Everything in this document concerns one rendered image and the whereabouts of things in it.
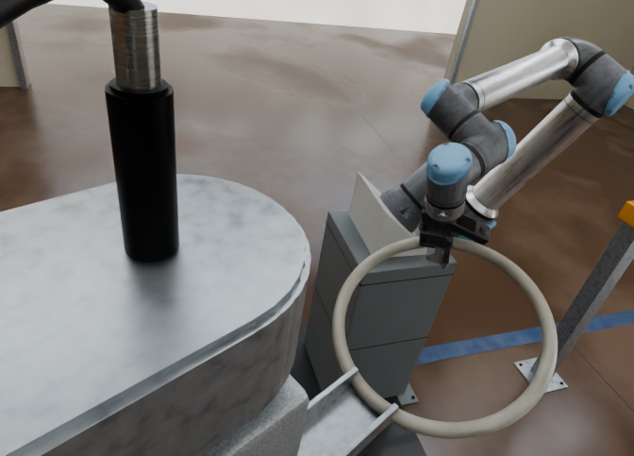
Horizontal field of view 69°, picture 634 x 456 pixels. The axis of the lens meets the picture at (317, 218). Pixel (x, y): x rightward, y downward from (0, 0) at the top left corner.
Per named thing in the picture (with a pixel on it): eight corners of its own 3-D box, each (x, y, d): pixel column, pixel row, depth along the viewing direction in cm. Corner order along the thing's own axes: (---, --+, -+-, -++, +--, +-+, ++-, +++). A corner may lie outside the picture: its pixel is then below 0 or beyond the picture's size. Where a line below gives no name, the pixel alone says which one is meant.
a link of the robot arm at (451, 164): (485, 154, 95) (449, 177, 93) (477, 194, 105) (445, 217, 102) (451, 132, 101) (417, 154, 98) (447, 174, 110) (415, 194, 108)
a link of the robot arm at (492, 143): (492, 103, 104) (451, 128, 100) (528, 140, 100) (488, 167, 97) (476, 128, 112) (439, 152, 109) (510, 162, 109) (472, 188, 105)
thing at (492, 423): (464, 500, 84) (466, 498, 82) (291, 331, 111) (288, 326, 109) (600, 319, 102) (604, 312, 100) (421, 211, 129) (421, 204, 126)
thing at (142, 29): (140, 272, 33) (112, 15, 24) (115, 243, 36) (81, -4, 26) (189, 252, 36) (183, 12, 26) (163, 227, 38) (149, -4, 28)
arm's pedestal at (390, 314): (291, 337, 245) (312, 204, 197) (376, 324, 261) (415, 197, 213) (320, 424, 207) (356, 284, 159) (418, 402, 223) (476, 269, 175)
